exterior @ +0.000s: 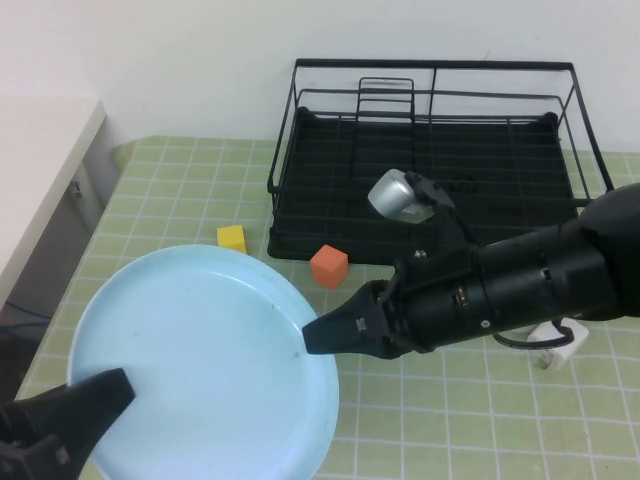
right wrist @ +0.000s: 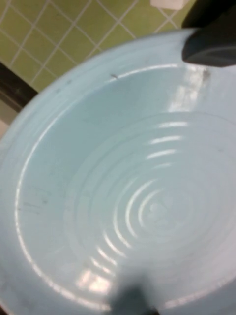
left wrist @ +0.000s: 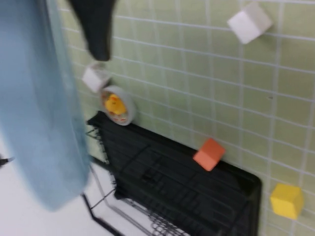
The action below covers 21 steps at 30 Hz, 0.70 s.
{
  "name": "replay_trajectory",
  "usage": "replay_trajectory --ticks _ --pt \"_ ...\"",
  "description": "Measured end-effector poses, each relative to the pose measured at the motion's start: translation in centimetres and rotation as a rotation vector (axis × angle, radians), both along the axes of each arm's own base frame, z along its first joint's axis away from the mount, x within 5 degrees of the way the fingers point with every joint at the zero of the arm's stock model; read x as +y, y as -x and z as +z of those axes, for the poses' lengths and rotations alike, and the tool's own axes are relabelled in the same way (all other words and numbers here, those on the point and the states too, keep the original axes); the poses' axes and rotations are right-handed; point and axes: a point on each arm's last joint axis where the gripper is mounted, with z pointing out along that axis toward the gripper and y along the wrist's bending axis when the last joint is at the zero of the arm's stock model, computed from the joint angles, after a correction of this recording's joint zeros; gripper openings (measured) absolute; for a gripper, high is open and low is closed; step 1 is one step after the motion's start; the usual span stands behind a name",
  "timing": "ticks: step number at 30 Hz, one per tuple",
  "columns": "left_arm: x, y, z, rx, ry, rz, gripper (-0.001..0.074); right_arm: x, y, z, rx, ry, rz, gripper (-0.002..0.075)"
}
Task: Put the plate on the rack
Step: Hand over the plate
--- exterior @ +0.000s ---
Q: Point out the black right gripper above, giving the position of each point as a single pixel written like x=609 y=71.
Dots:
x=435 y=305

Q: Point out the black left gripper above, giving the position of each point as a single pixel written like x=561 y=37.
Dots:
x=20 y=450

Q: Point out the light blue plate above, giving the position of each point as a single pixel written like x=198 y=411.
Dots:
x=200 y=350

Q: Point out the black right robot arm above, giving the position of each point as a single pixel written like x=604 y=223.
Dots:
x=550 y=280

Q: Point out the orange foam cube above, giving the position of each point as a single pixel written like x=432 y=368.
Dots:
x=327 y=267

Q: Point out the black plastic drip tray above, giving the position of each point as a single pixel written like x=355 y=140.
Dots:
x=310 y=235

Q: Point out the green checkered tablecloth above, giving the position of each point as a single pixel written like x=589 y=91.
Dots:
x=450 y=425

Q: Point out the yellow foam cube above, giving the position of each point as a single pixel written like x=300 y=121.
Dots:
x=232 y=237

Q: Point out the white charger adapter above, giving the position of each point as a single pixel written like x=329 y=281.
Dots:
x=560 y=357

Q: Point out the small metal cabinet latch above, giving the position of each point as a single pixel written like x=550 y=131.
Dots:
x=76 y=188

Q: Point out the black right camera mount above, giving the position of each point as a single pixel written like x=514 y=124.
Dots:
x=442 y=225

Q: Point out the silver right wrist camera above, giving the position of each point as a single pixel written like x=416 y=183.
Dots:
x=395 y=195

